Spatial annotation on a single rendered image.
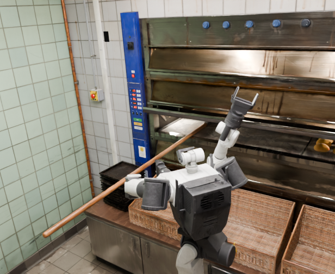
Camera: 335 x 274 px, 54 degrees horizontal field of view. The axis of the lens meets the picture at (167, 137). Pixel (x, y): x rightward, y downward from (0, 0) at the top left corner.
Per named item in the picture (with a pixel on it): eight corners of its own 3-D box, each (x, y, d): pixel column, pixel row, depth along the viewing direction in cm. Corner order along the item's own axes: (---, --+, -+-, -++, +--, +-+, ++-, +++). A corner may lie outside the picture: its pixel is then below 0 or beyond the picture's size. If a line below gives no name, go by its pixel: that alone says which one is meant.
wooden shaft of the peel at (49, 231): (45, 239, 158) (44, 234, 157) (42, 237, 159) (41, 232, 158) (206, 126, 289) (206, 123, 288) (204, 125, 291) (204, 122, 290)
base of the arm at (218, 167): (242, 180, 180) (251, 180, 169) (223, 192, 178) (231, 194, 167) (229, 156, 180) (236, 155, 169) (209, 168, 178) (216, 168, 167)
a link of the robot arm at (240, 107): (255, 108, 169) (244, 128, 175) (253, 101, 178) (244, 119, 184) (231, 100, 169) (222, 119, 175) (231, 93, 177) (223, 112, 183)
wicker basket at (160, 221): (162, 194, 302) (160, 167, 292) (218, 211, 272) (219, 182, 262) (128, 223, 265) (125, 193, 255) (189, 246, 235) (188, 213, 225)
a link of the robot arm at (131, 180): (118, 198, 183) (136, 203, 163) (118, 174, 183) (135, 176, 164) (137, 196, 189) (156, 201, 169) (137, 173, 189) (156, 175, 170)
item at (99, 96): (96, 98, 310) (94, 88, 306) (104, 99, 305) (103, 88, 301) (90, 100, 304) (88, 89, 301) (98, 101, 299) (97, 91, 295)
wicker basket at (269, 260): (222, 213, 270) (222, 183, 260) (293, 234, 241) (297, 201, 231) (193, 248, 233) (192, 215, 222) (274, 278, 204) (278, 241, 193)
